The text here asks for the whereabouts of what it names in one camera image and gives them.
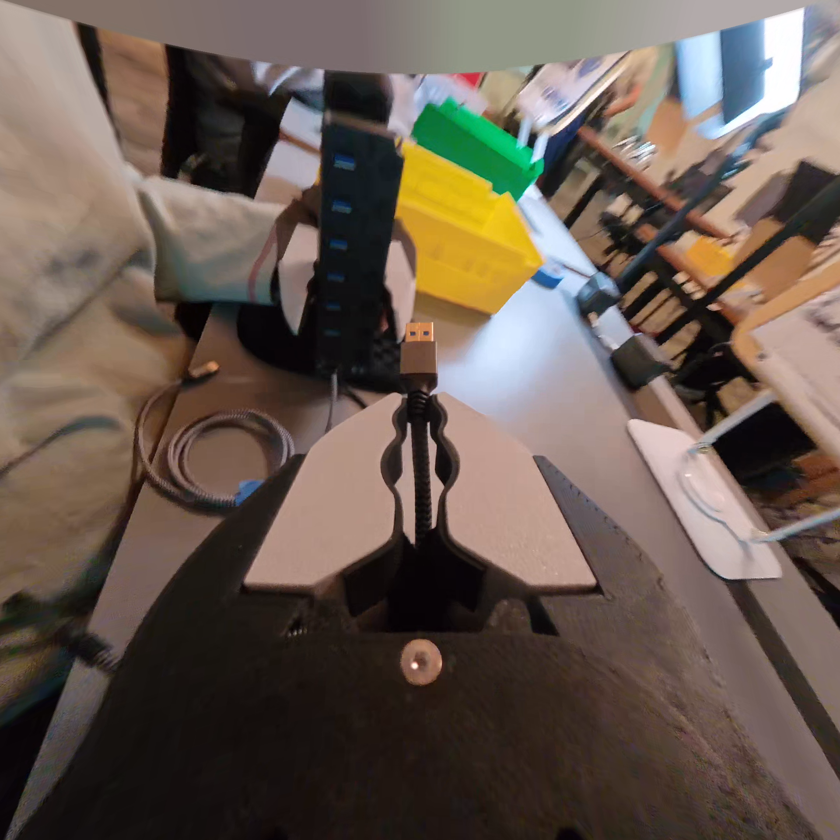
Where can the person's left forearm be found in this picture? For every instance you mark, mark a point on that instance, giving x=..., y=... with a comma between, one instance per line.
x=210, y=243

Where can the small yellow bin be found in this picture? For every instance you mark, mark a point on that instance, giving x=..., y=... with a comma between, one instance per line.
x=709, y=256

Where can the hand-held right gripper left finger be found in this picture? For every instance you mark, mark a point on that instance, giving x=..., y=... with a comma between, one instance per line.
x=328, y=518

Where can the black office chair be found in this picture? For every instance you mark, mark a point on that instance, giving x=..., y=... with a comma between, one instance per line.
x=216, y=131

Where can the black quilted pad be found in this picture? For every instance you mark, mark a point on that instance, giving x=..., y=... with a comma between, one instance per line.
x=269, y=348

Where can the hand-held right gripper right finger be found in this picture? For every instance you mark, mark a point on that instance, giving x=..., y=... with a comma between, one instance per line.
x=518, y=518

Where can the black power adapter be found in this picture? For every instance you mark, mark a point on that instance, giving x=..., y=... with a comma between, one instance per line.
x=640, y=361
x=598, y=295

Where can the yellow plastic bin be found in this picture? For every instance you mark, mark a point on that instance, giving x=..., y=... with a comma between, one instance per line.
x=472, y=256

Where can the person's beige sweatshirt torso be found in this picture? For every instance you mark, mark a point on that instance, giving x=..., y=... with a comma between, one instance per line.
x=65, y=295

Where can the green plastic bin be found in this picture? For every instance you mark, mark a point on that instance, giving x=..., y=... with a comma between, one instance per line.
x=472, y=141

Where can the black multi-port usb hub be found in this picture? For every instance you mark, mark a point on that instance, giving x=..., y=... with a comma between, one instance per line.
x=361, y=262

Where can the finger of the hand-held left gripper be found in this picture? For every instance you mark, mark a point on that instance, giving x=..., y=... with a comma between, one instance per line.
x=401, y=275
x=298, y=269

